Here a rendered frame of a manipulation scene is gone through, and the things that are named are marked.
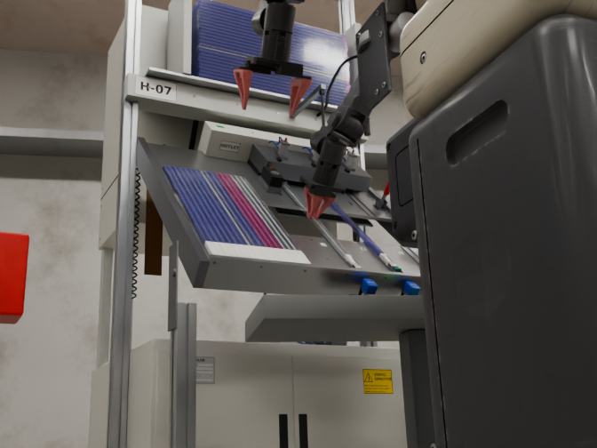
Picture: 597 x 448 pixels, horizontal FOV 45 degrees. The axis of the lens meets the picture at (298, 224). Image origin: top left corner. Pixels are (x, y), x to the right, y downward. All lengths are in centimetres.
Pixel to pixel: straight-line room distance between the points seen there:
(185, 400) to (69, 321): 348
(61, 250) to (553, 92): 451
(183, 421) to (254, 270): 32
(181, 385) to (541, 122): 95
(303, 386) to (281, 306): 68
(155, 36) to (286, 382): 117
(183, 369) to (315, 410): 53
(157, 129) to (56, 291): 279
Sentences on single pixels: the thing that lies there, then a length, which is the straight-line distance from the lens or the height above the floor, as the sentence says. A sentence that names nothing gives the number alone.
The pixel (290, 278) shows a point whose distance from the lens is 150.
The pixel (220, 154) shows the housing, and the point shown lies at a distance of 208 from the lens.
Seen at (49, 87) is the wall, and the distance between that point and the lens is 541.
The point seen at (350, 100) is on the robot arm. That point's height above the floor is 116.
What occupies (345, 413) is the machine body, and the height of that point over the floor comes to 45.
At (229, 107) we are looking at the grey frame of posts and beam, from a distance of 215.
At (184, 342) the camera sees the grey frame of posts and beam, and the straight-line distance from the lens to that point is 139.
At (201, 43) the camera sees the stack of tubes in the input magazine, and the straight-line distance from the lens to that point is 218.
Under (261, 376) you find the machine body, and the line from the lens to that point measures 177.
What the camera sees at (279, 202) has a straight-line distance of 187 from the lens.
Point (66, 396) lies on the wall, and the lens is 478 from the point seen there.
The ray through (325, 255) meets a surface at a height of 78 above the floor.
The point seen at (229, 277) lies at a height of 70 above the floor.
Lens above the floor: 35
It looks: 18 degrees up
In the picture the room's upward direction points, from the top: 2 degrees counter-clockwise
